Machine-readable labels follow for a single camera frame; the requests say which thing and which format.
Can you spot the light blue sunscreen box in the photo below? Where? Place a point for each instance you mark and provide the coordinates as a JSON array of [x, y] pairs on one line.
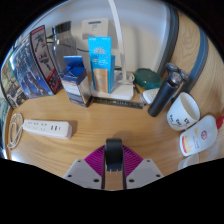
[[100, 66]]

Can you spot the black ruler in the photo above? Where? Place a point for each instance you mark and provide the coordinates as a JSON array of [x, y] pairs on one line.
[[116, 102]]

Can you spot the dark robot model kit box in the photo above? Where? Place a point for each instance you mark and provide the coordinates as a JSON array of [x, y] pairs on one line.
[[30, 73]]

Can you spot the green toy figure box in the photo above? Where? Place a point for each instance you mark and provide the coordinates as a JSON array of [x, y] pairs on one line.
[[9, 90]]

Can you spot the black electric shaver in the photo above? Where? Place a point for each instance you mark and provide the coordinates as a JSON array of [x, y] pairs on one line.
[[163, 96]]

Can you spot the green round container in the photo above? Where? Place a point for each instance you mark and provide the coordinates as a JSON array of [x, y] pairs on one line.
[[148, 78]]

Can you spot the small white case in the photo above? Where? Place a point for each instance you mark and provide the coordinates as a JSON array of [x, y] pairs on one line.
[[150, 95]]

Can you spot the dark pen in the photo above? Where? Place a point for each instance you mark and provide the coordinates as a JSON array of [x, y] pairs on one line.
[[140, 95]]

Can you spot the white power strip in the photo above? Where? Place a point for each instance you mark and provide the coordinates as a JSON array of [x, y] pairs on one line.
[[46, 128]]

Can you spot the dark blue open carton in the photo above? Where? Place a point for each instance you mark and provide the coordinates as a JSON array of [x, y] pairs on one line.
[[75, 86]]

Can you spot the white mug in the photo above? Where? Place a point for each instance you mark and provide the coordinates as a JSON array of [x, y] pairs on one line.
[[181, 113]]

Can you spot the white lotion bottle red cap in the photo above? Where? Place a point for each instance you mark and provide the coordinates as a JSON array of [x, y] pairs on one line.
[[196, 136]]

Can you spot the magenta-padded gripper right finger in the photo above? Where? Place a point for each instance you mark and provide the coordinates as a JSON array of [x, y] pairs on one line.
[[143, 171]]

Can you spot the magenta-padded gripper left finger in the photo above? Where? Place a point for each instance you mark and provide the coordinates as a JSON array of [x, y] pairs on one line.
[[85, 171]]

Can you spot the white wall socket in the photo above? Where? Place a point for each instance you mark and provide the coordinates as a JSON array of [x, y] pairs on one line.
[[95, 28]]

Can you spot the dark grey metal desk frame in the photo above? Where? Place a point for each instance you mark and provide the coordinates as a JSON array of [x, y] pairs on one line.
[[170, 40]]

